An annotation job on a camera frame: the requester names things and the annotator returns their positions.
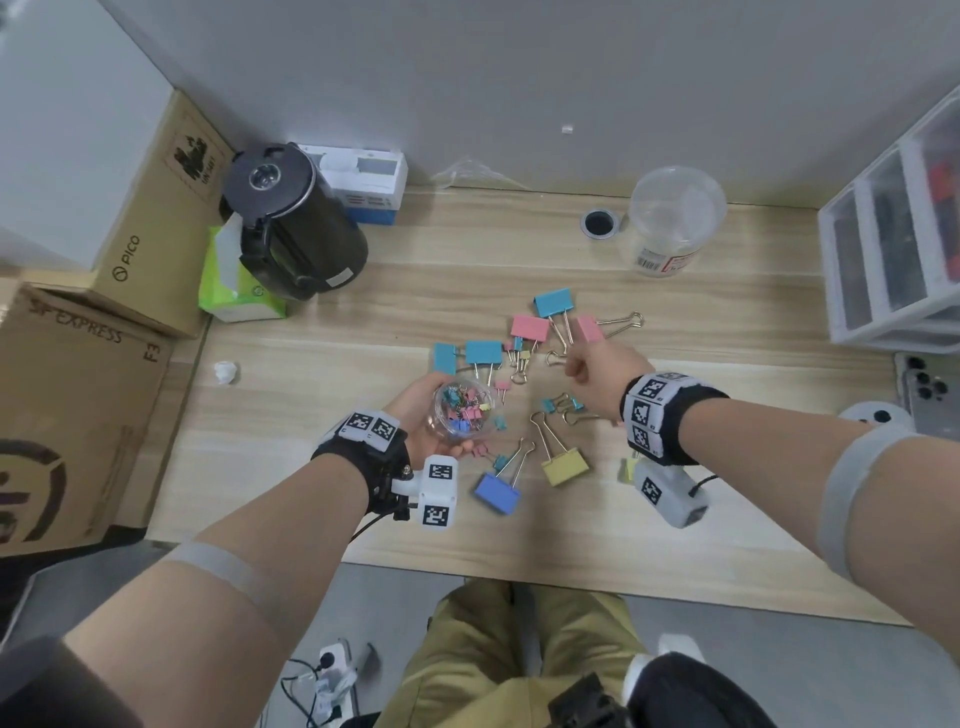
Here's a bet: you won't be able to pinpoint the white plastic drawer organiser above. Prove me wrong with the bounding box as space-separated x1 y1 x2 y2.
817 86 960 354

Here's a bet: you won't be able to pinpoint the green tissue pack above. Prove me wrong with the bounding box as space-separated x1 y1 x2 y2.
197 211 289 324

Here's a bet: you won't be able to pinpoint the white round controller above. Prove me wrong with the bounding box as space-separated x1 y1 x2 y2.
837 400 916 430

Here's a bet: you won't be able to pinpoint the black marker wrist strap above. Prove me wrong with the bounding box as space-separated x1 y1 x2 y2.
619 371 730 468
311 408 414 517

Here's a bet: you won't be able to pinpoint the small clear plastic jar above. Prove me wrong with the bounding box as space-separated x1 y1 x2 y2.
427 377 498 438

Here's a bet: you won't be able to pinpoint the white and blue box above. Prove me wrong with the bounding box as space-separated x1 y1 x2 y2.
296 143 410 226

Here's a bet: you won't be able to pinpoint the person's right forearm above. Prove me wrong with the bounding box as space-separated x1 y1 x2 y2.
678 397 960 639

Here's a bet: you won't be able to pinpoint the brown cardboard box white top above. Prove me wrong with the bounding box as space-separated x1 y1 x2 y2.
0 0 238 339

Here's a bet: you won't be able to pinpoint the large clear plastic lid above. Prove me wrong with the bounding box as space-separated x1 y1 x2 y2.
629 166 729 253

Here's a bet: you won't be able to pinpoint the person's left hand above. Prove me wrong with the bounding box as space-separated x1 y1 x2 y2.
382 374 496 460

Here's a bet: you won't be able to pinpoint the person's olive trousers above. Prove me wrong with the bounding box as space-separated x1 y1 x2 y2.
374 578 650 728

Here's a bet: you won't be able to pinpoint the big brown box black logo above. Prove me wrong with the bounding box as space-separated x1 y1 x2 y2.
0 278 178 560

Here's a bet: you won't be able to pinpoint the large blue binder clip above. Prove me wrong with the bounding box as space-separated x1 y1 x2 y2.
473 438 538 517

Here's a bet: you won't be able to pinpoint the white power strip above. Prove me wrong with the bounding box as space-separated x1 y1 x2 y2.
303 637 361 725

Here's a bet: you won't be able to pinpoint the large yellow binder clip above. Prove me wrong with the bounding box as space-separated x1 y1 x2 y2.
528 410 592 489

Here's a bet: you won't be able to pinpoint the pile of small colourful clips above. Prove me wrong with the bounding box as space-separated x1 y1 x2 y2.
436 337 601 470

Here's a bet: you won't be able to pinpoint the clear plastic wrap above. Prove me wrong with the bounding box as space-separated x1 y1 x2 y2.
431 155 530 193

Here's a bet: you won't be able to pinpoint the person's left forearm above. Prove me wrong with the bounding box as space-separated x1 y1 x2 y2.
59 449 373 728

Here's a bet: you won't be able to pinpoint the black waist pouch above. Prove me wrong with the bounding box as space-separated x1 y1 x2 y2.
545 671 628 728

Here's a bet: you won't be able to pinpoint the large pink binder clip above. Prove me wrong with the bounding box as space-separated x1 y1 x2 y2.
509 314 553 373
573 311 646 348

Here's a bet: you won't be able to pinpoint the silver smartphone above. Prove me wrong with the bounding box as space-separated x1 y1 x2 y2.
894 352 960 440

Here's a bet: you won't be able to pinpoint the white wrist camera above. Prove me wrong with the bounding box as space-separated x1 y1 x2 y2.
391 455 460 530
628 457 710 530

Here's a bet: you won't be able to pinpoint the black electric kettle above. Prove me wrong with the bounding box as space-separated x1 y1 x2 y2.
219 142 370 303

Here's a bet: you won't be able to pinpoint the person's right hand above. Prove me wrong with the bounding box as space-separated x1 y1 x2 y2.
562 341 655 410

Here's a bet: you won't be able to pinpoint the person's black sleeve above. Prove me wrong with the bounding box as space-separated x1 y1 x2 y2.
0 635 144 728

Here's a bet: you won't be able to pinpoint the person's black white shoe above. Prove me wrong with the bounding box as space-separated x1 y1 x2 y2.
626 633 759 728

